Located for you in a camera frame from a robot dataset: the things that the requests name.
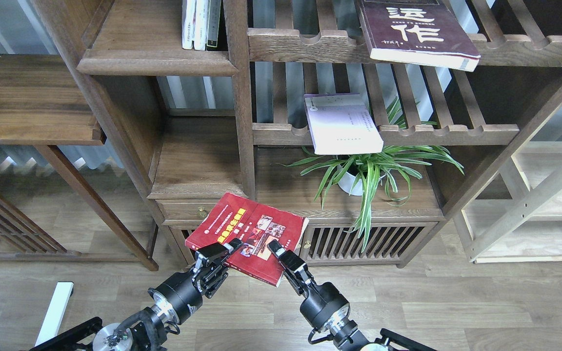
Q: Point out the pale lavender book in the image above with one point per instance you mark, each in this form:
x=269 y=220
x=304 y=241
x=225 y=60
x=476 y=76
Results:
x=340 y=124

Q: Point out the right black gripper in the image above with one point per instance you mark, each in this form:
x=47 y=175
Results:
x=324 y=307

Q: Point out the green spider plant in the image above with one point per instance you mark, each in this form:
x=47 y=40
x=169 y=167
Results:
x=392 y=170

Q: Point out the red paperback book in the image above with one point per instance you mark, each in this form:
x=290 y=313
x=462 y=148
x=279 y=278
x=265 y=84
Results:
x=255 y=225

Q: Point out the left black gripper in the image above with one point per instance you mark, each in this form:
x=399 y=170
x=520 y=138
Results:
x=180 y=296

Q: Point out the grey dark upright book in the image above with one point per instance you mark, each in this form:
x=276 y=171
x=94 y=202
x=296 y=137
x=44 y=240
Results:
x=213 y=25

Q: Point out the dark slatted wooden rack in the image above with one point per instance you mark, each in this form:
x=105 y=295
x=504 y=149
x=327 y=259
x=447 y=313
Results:
x=31 y=243

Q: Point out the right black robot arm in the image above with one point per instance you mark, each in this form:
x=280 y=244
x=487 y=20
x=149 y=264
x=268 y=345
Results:
x=349 y=338

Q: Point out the dark maroon book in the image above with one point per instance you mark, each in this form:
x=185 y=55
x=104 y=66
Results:
x=422 y=32

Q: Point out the brass drawer knob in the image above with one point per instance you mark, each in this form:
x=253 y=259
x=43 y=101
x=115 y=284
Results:
x=202 y=212

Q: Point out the white plant pot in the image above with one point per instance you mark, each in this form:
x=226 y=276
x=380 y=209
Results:
x=351 y=182

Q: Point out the white base bar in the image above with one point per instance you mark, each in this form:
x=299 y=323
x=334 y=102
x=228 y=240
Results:
x=55 y=312

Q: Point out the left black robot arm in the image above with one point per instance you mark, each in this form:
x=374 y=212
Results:
x=141 y=331

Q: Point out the dark wooden bookshelf cabinet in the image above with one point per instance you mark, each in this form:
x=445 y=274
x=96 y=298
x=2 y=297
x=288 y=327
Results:
x=193 y=125

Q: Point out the white striped upright book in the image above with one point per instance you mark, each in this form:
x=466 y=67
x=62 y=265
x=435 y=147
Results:
x=201 y=19

